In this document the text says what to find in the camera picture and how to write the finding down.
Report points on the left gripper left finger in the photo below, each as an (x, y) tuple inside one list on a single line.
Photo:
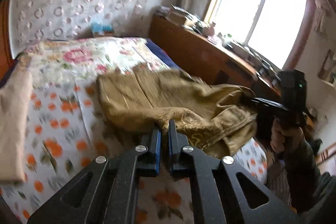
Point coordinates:
[(106, 190)]

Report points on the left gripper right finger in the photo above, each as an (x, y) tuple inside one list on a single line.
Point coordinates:
[(222, 191)]

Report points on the gold patterned brocade cloth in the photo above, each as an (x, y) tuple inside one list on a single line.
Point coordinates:
[(211, 116)]

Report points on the person's right hand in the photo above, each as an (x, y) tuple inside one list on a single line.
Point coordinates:
[(283, 140)]

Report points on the floral and orange print bedspread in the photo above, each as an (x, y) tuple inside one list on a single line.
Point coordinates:
[(66, 128)]

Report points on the wooden sideboard cabinet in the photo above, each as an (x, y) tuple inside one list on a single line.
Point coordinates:
[(198, 57)]

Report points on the beige folded cloth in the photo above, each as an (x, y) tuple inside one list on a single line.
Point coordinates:
[(15, 99)]

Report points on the clutter on sideboard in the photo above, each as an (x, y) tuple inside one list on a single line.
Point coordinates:
[(218, 32)]

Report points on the dark blue blanket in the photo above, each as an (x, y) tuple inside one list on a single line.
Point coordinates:
[(161, 54)]

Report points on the red-brown wooden wardrobe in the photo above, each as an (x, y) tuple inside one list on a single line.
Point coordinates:
[(6, 59)]

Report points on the blue item on small box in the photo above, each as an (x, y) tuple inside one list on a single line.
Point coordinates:
[(99, 29)]

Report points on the window with wooden frame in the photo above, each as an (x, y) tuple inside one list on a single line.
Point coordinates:
[(275, 30)]

